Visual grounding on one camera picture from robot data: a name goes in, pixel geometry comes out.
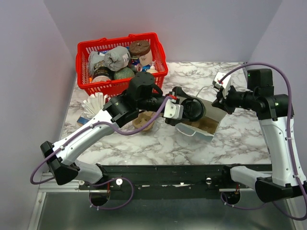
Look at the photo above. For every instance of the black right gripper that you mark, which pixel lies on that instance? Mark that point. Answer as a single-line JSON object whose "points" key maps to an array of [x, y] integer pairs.
{"points": [[224, 103]]}

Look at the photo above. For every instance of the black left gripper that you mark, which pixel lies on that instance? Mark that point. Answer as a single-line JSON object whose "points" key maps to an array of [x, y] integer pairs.
{"points": [[177, 92]]}

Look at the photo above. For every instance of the black plastic cup lid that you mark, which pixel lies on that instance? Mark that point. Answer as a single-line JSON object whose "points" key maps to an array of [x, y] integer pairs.
{"points": [[192, 109]]}

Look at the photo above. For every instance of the white paper takeout bag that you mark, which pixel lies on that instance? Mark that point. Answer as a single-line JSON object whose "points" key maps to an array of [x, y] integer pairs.
{"points": [[212, 112]]}

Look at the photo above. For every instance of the brown cardboard cup carrier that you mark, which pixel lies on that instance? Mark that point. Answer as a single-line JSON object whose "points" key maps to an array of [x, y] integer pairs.
{"points": [[142, 119]]}

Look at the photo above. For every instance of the green paper coffee cup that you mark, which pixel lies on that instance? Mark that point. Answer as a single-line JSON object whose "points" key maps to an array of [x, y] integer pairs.
{"points": [[203, 109]]}

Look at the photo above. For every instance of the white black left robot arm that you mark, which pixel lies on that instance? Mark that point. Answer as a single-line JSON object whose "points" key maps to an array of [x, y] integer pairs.
{"points": [[142, 94]]}

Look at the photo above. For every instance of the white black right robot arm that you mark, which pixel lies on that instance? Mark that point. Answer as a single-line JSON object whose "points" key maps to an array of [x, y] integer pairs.
{"points": [[277, 125]]}

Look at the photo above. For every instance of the small pump lotion bottle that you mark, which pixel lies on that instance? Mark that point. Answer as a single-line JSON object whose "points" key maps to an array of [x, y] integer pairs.
{"points": [[152, 69]]}

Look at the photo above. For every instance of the green round sponge ball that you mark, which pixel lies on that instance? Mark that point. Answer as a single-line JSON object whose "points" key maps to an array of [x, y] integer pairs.
{"points": [[124, 73]]}

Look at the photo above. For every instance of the brown lidded beige jar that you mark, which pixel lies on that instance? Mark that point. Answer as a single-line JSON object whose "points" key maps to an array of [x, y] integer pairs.
{"points": [[141, 51]]}

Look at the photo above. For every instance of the red plastic shopping basket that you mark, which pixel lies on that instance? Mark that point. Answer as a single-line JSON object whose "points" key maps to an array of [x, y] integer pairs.
{"points": [[115, 87]]}

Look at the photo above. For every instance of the grey rolled cloth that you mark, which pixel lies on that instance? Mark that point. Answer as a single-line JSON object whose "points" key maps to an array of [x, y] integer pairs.
{"points": [[117, 58]]}

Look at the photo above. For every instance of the dark labelled snack bag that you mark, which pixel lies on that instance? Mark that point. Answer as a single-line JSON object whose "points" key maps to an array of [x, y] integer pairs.
{"points": [[97, 70]]}

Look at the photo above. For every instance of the white paper straws bundle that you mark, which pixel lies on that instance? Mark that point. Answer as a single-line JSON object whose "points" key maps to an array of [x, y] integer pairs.
{"points": [[94, 104]]}

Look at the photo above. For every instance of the blue napkin box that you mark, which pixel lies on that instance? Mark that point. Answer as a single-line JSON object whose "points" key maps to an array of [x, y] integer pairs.
{"points": [[82, 120]]}

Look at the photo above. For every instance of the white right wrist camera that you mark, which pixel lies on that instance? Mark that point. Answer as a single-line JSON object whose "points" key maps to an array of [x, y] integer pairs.
{"points": [[222, 85]]}

